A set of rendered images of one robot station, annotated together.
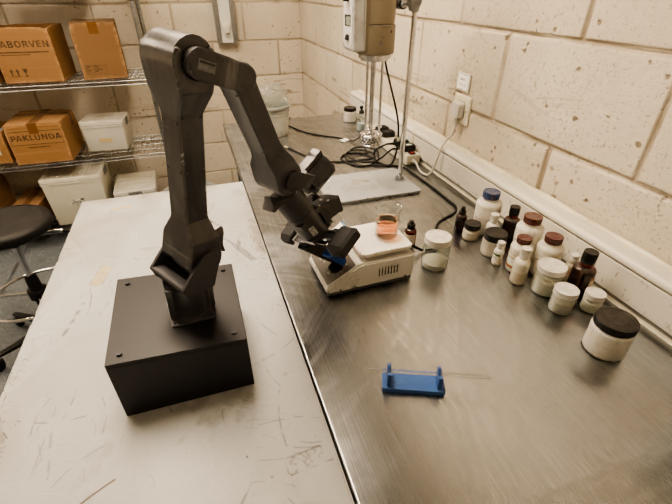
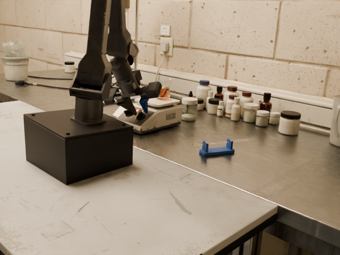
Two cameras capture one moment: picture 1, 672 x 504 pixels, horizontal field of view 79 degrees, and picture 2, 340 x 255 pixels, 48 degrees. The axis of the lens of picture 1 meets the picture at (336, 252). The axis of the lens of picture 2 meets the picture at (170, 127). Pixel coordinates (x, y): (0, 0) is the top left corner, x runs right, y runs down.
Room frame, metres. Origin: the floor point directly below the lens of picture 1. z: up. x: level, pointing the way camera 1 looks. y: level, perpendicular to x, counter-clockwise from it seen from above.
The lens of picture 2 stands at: (-0.40, 0.48, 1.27)
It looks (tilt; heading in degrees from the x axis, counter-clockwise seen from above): 17 degrees down; 332
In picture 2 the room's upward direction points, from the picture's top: 3 degrees clockwise
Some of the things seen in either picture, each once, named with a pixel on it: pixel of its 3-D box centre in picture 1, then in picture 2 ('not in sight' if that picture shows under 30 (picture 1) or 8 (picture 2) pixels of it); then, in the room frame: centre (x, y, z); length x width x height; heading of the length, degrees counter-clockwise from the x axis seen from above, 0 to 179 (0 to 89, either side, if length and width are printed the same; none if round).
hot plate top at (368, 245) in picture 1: (376, 237); (157, 100); (0.76, -0.09, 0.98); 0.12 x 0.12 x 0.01; 20
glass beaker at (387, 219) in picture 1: (388, 221); (164, 88); (0.76, -0.11, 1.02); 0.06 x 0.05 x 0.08; 92
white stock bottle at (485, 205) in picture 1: (487, 211); (203, 93); (0.93, -0.39, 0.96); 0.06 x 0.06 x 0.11
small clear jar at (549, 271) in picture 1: (548, 277); (250, 112); (0.68, -0.45, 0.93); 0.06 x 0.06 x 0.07
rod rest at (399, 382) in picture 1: (413, 378); (217, 146); (0.43, -0.13, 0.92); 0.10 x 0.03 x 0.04; 85
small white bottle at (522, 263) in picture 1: (521, 264); (236, 109); (0.71, -0.40, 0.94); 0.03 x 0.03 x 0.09
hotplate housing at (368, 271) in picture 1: (364, 256); (152, 114); (0.75, -0.06, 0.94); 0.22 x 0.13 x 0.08; 110
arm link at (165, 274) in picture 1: (183, 263); (89, 84); (0.50, 0.23, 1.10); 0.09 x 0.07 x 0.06; 52
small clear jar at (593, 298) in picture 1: (592, 300); (274, 118); (0.62, -0.51, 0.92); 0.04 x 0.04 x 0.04
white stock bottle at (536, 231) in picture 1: (527, 236); (231, 99); (0.82, -0.45, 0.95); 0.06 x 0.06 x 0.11
